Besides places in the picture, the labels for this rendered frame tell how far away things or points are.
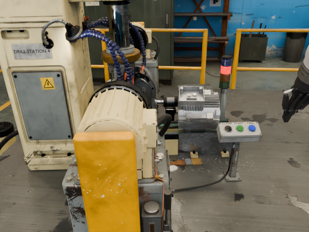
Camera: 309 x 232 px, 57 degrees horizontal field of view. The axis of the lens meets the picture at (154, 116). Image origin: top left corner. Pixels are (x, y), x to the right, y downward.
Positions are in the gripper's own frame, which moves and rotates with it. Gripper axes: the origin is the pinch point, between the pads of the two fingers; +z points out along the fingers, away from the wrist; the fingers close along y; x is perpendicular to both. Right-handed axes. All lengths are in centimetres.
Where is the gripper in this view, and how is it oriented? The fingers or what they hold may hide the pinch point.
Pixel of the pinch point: (288, 114)
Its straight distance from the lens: 121.6
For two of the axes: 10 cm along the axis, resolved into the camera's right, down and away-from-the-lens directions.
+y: -10.0, 0.4, 0.0
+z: 0.2, 5.9, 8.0
